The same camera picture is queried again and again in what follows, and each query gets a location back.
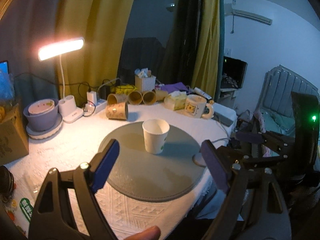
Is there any white power strip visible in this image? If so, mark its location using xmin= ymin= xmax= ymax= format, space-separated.
xmin=84 ymin=99 xmax=107 ymax=115

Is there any white lattice basket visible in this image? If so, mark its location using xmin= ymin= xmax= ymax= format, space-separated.
xmin=135 ymin=75 xmax=156 ymax=92

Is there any white tablecloth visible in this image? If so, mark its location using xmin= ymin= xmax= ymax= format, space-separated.
xmin=7 ymin=103 xmax=234 ymax=239

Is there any white desk lamp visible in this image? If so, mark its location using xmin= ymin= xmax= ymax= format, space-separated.
xmin=38 ymin=37 xmax=85 ymax=124

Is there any black power adapter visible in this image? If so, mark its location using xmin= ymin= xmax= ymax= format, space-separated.
xmin=99 ymin=86 xmax=111 ymax=100

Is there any plastic bag of oranges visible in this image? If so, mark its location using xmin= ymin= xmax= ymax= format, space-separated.
xmin=0 ymin=70 xmax=15 ymax=122

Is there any white charger plug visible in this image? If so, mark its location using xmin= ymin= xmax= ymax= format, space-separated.
xmin=87 ymin=91 xmax=97 ymax=105

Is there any yellow curtain left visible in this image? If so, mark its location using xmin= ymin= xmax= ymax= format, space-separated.
xmin=56 ymin=0 xmax=134 ymax=107

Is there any black monitor on desk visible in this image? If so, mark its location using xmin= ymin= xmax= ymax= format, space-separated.
xmin=220 ymin=56 xmax=247 ymax=89

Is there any purple bowl with inner bowl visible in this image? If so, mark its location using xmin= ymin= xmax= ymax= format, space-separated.
xmin=23 ymin=98 xmax=59 ymax=132

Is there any person's fingertip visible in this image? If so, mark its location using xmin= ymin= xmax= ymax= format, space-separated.
xmin=125 ymin=226 xmax=161 ymax=240

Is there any yellow curtain right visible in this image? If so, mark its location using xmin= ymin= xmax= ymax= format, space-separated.
xmin=191 ymin=0 xmax=220 ymax=97

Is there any yellow curtain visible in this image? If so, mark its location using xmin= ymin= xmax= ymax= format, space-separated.
xmin=56 ymin=0 xmax=134 ymax=107
xmin=191 ymin=0 xmax=220 ymax=97

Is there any white paper cup green print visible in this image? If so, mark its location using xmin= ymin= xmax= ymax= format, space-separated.
xmin=142 ymin=119 xmax=170 ymax=154

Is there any white tube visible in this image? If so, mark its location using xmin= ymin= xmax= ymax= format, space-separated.
xmin=193 ymin=87 xmax=212 ymax=100

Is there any yellow tissue pack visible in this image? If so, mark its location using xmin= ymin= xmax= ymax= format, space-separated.
xmin=164 ymin=94 xmax=187 ymax=111

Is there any blue tablet screen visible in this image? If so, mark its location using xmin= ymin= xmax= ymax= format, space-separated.
xmin=0 ymin=60 xmax=9 ymax=74

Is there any purple cloth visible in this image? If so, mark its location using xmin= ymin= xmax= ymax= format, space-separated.
xmin=160 ymin=82 xmax=189 ymax=94

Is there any round grey placemat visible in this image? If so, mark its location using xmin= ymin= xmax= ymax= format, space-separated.
xmin=98 ymin=122 xmax=204 ymax=202

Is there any grey padded headboard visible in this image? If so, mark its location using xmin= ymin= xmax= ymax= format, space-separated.
xmin=256 ymin=65 xmax=319 ymax=118

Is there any grey computer mouse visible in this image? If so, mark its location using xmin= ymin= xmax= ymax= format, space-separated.
xmin=193 ymin=152 xmax=207 ymax=167

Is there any white plate under bowl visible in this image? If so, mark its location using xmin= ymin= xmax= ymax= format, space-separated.
xmin=26 ymin=113 xmax=63 ymax=140

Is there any brown cardboard box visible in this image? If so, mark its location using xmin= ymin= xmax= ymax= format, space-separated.
xmin=0 ymin=103 xmax=29 ymax=165

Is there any patterned brown cup lying front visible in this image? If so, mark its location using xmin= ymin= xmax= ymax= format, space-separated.
xmin=106 ymin=102 xmax=129 ymax=120

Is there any white bear mug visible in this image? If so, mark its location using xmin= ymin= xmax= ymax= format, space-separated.
xmin=184 ymin=94 xmax=214 ymax=119

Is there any white air conditioner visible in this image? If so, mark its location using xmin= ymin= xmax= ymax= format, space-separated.
xmin=224 ymin=3 xmax=272 ymax=25

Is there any yellow bag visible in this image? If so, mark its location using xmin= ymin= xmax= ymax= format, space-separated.
xmin=115 ymin=85 xmax=138 ymax=95

